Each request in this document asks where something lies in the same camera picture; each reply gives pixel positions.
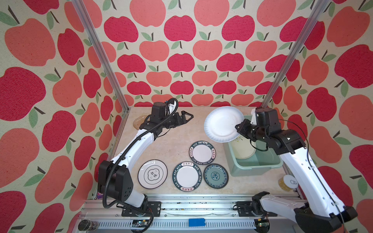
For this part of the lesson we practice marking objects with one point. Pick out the left aluminium frame post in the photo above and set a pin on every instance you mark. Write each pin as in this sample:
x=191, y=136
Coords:
x=87, y=23

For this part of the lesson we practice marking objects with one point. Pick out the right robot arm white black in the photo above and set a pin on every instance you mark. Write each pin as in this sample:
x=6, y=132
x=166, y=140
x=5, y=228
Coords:
x=323, y=212

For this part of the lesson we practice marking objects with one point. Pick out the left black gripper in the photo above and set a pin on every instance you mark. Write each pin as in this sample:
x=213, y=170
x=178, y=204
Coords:
x=183, y=121

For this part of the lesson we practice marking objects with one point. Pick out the blue block on rail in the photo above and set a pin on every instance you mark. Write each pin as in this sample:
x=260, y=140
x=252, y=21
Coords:
x=196, y=222

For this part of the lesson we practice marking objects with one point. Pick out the large green rim lettered plate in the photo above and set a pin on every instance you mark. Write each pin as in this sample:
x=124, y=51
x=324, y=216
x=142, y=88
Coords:
x=187, y=176

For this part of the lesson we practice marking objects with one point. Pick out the cream plate with twig motif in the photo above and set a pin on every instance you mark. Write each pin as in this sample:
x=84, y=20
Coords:
x=242, y=148

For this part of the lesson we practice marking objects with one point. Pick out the aluminium frame post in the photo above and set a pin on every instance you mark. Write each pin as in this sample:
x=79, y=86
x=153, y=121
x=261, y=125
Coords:
x=87, y=23
x=316, y=12

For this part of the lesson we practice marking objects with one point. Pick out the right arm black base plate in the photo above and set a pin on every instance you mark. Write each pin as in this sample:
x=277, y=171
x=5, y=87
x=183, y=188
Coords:
x=244, y=208

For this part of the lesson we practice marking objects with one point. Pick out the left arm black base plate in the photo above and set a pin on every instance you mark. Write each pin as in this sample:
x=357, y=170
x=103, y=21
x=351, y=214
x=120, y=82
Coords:
x=153, y=207

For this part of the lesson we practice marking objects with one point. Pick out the mint green plastic bin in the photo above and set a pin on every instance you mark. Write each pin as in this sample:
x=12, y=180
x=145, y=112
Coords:
x=260, y=163

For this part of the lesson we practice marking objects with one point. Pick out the purple snack packet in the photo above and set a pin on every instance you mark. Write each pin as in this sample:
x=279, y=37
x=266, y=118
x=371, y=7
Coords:
x=99, y=195

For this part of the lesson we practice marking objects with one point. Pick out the right aluminium frame post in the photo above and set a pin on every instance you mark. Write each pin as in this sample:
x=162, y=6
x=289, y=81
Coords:
x=316, y=12

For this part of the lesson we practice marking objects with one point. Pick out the white plate black line pattern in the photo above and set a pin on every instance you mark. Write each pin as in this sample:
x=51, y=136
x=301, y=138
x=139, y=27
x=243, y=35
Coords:
x=152, y=174

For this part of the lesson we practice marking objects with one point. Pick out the yellow jar white lid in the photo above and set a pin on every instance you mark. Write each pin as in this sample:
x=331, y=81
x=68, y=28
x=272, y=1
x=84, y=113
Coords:
x=288, y=183

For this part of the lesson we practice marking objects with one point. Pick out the amber translucent glass plate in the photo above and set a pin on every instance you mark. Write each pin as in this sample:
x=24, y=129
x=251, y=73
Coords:
x=138, y=122

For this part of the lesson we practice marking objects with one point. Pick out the teal blue patterned plate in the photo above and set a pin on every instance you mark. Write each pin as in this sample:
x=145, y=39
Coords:
x=216, y=176

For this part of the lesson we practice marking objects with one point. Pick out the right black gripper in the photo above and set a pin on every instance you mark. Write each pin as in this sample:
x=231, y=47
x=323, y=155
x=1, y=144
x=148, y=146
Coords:
x=241, y=126

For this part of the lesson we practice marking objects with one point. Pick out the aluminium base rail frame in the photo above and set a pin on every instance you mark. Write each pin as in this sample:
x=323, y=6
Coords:
x=177, y=210

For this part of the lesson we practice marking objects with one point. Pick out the small green rim lettered plate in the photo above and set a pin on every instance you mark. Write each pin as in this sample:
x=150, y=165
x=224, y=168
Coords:
x=202, y=153

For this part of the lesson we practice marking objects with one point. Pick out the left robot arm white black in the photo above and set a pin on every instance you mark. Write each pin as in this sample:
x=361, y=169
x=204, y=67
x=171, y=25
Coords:
x=114, y=179

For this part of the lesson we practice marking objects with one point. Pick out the white fluted plate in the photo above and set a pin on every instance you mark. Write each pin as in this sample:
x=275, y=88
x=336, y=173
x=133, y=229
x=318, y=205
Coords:
x=220, y=124

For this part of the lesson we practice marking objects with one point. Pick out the green circuit board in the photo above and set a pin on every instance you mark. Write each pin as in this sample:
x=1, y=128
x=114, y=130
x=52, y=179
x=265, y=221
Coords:
x=139, y=223

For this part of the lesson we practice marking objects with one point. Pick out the dark glass jar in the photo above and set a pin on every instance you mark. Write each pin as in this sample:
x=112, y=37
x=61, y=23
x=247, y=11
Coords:
x=88, y=225

